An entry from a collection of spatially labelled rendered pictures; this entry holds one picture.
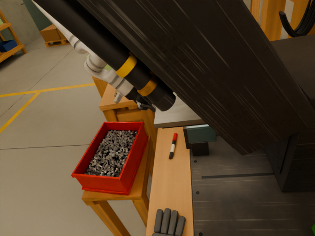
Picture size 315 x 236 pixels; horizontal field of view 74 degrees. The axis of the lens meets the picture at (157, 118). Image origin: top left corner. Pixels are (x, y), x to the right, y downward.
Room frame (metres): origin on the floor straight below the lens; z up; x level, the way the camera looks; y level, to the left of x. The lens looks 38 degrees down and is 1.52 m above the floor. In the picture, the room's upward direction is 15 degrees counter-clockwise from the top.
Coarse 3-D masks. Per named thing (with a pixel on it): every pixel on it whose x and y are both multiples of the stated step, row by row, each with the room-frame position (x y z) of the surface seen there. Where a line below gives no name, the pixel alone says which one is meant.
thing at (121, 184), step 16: (112, 128) 0.82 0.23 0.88; (128, 128) 0.79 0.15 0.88; (96, 144) 0.73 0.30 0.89; (112, 144) 0.70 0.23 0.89; (128, 144) 0.69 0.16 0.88; (144, 144) 0.71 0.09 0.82; (80, 160) 0.62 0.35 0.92; (96, 160) 0.64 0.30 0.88; (112, 160) 0.61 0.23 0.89; (128, 160) 0.56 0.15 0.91; (80, 176) 0.54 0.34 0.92; (96, 176) 0.52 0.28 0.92; (112, 176) 0.53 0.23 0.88; (128, 176) 0.53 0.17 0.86; (112, 192) 0.50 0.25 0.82; (128, 192) 0.48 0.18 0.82
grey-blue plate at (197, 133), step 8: (192, 128) 0.51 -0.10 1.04; (200, 128) 0.50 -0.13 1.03; (208, 128) 0.50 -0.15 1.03; (192, 136) 0.51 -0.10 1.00; (200, 136) 0.50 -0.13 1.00; (208, 136) 0.50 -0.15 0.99; (192, 144) 0.51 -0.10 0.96; (200, 144) 0.50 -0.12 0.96; (208, 144) 0.49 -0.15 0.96; (192, 152) 0.51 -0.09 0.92; (200, 152) 0.50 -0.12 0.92; (208, 152) 0.49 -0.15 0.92
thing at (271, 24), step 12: (264, 0) 1.18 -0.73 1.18; (276, 0) 1.12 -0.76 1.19; (300, 0) 0.79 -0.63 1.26; (312, 0) 0.71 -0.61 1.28; (264, 12) 1.16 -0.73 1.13; (276, 12) 1.12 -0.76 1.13; (300, 12) 0.77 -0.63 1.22; (264, 24) 1.14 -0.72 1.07; (276, 24) 1.11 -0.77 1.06; (276, 36) 1.11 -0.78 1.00; (288, 36) 0.83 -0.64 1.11
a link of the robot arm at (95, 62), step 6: (78, 42) 0.84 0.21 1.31; (78, 48) 0.83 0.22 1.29; (84, 48) 0.81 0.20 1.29; (90, 54) 0.79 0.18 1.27; (96, 54) 0.79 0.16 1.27; (90, 60) 0.79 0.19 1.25; (96, 60) 0.78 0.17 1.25; (102, 60) 0.78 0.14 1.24; (90, 66) 0.79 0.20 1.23; (96, 66) 0.78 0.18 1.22; (102, 66) 0.79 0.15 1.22
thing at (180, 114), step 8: (176, 96) 0.58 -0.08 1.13; (176, 104) 0.54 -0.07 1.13; (184, 104) 0.53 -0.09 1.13; (160, 112) 0.52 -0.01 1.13; (168, 112) 0.51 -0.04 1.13; (176, 112) 0.50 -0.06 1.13; (184, 112) 0.49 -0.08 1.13; (192, 112) 0.48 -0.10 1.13; (160, 120) 0.48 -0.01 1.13; (168, 120) 0.47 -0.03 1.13; (176, 120) 0.46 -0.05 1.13; (184, 120) 0.45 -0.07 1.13; (192, 120) 0.45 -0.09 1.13; (200, 120) 0.44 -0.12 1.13
